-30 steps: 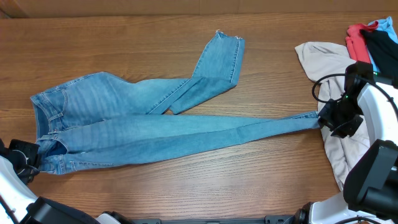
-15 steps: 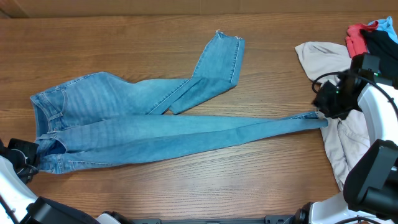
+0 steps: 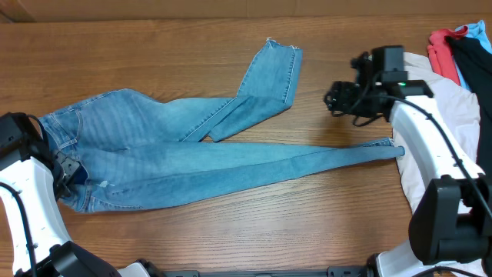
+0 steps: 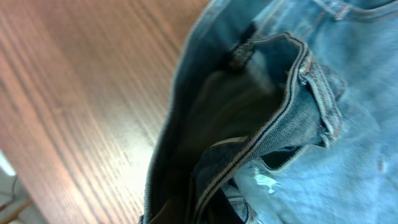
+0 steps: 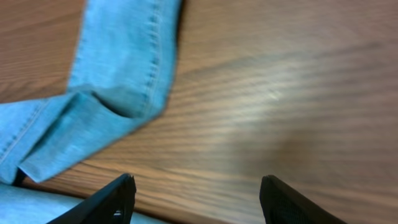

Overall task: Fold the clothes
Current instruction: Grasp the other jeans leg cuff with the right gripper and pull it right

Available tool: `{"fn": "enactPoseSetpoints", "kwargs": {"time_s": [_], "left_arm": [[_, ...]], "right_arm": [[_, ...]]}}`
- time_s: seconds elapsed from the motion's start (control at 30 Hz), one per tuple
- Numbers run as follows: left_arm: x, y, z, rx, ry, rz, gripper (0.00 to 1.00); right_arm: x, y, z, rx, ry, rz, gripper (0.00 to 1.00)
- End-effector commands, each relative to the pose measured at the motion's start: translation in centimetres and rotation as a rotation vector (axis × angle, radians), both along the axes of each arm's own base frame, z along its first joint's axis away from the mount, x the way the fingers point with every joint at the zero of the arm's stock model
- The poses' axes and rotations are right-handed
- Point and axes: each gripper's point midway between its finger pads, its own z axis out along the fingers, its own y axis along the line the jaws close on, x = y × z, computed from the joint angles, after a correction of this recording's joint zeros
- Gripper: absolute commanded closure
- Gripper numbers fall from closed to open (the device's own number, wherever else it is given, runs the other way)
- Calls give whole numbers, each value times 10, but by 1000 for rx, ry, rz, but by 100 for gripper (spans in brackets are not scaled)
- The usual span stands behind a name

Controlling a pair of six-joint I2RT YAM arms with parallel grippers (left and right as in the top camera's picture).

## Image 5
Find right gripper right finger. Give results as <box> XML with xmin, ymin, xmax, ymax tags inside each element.
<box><xmin>259</xmin><ymin>175</ymin><xmax>346</xmax><ymax>224</ymax></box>

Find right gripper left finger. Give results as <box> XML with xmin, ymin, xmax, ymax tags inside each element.
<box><xmin>49</xmin><ymin>174</ymin><xmax>136</xmax><ymax>224</ymax></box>

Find light blue denim jeans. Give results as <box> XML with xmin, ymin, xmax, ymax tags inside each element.
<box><xmin>1</xmin><ymin>0</ymin><xmax>181</xmax><ymax>223</ymax></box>

